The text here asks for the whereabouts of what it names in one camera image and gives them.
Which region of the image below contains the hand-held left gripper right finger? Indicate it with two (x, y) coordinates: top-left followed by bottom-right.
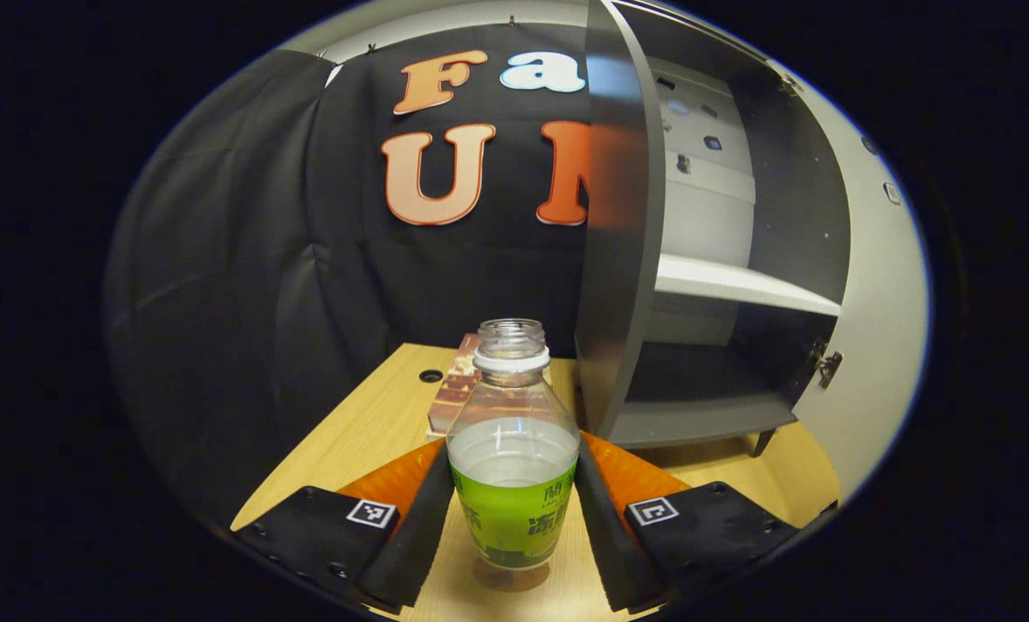
(573, 431), (801, 615)

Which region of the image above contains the grey cabinet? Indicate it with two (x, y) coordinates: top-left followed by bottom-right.
(575, 0), (854, 458)

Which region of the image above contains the black backdrop cloth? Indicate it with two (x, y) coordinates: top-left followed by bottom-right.
(104, 22), (597, 530)

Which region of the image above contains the beige cabinet door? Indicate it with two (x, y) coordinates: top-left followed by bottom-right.
(769, 59), (931, 504)

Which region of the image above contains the round brown coaster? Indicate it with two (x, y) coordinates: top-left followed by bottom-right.
(471, 557), (552, 593)

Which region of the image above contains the row of small cloth clips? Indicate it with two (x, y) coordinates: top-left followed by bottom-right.
(314, 14), (517, 61)

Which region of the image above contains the brown brick pattern book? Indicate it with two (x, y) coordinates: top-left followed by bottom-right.
(427, 333), (483, 436)

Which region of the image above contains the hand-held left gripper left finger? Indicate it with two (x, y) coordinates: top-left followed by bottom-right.
(233, 439), (455, 610)

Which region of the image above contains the clear bottle with green label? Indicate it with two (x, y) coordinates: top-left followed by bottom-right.
(446, 318), (581, 571)

